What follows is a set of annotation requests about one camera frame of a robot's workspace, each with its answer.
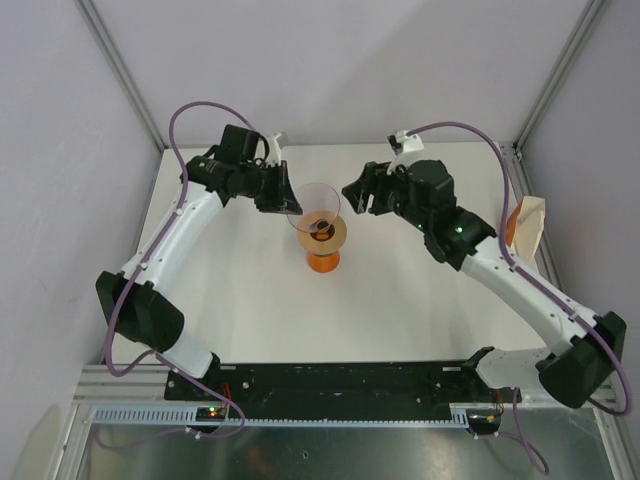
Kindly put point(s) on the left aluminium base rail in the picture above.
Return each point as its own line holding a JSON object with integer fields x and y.
{"x": 145, "y": 384}

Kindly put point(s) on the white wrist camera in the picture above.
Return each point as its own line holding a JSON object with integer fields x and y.
{"x": 407, "y": 148}
{"x": 273, "y": 145}

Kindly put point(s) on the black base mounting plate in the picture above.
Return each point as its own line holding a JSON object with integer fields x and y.
{"x": 353, "y": 388}

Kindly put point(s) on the right aluminium frame post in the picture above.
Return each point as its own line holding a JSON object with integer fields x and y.
{"x": 576, "y": 42}

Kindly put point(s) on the orange glass carafe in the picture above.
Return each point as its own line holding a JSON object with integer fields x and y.
{"x": 323, "y": 263}

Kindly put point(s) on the wooden dripper ring holder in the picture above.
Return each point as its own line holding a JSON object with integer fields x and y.
{"x": 321, "y": 233}

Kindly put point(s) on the right aluminium table rail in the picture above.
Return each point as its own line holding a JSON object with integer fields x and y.
{"x": 520, "y": 183}

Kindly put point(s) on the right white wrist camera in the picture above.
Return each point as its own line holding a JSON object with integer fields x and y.
{"x": 407, "y": 148}

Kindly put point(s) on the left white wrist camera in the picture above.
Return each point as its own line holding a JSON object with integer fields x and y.
{"x": 273, "y": 145}

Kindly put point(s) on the left aluminium frame post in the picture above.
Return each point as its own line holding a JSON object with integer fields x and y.
{"x": 108, "y": 47}

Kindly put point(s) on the paper coffee filter stack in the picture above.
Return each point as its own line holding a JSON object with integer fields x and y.
{"x": 525, "y": 227}

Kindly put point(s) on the grey slotted cable duct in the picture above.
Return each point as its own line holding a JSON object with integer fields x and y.
{"x": 455, "y": 416}

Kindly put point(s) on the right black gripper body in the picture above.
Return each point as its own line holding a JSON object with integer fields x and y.
{"x": 392, "y": 194}

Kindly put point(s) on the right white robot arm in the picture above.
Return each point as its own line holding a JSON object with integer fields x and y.
{"x": 581, "y": 346}

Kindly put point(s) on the aluminium frame post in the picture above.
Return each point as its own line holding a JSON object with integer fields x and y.
{"x": 576, "y": 42}
{"x": 108, "y": 47}

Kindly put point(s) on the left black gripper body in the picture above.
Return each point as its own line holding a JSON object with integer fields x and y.
{"x": 263, "y": 184}

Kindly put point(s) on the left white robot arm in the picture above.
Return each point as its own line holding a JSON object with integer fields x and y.
{"x": 135, "y": 301}

